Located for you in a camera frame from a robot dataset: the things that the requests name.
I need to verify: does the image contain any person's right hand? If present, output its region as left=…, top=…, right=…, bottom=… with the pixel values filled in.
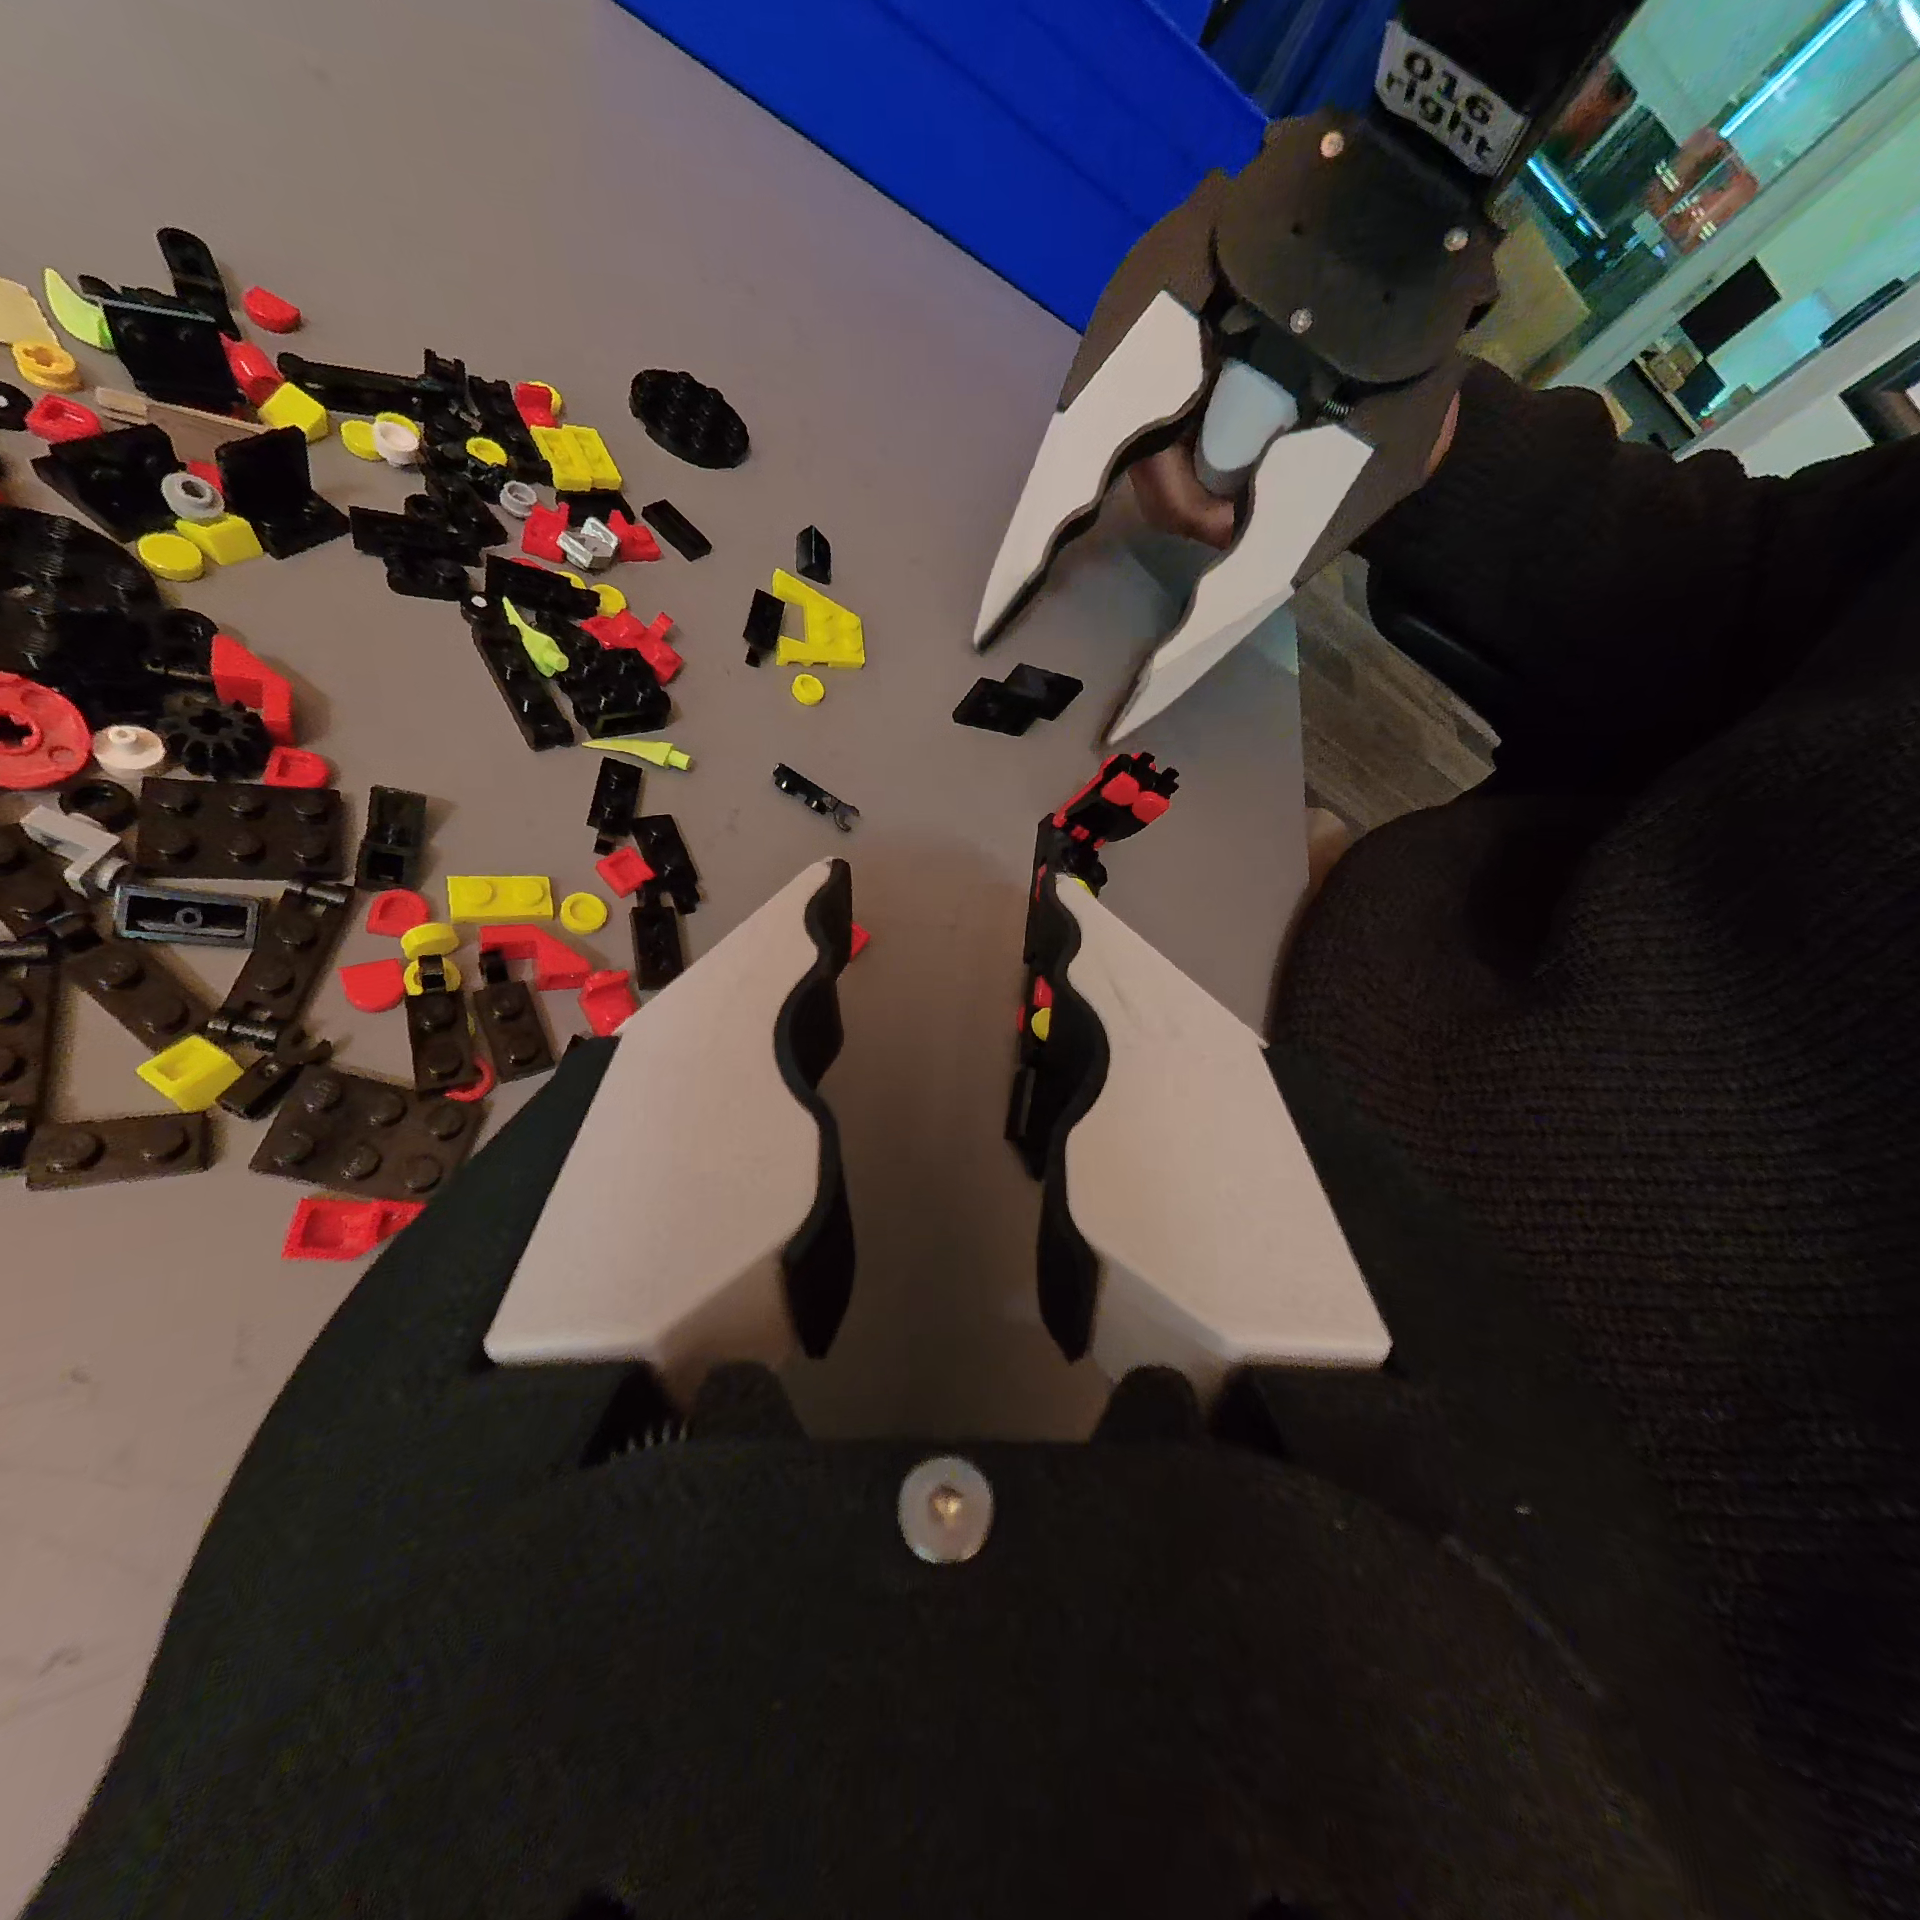
left=1123, top=423, right=1262, bottom=549

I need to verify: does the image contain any yellow wedge lego plate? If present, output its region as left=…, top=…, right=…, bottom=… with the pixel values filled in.
left=768, top=566, right=874, bottom=670

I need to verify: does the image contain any blue storage bin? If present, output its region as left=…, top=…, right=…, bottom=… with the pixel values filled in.
left=614, top=0, right=1268, bottom=336

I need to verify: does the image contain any dark round lego plate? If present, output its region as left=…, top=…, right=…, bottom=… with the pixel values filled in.
left=626, top=362, right=753, bottom=470

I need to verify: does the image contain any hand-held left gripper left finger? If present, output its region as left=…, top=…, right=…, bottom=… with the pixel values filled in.
left=482, top=857, right=857, bottom=1402

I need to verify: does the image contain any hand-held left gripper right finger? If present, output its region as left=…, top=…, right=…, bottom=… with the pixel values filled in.
left=1035, top=870, right=1395, bottom=1402

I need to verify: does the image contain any long black red yellow lego assembly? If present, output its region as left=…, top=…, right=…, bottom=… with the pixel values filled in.
left=1006, top=750, right=1182, bottom=1182

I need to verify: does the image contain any black angled lego piece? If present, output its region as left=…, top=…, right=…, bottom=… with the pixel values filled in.
left=950, top=660, right=1086, bottom=736

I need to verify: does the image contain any person's right forearm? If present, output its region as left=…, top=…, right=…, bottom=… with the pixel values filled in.
left=1357, top=358, right=1920, bottom=812

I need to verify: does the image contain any pile of lego pieces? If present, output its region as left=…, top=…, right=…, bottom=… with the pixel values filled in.
left=0, top=224, right=874, bottom=1262

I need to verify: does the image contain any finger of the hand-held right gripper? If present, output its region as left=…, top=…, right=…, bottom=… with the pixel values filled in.
left=972, top=287, right=1212, bottom=656
left=1100, top=420, right=1378, bottom=750

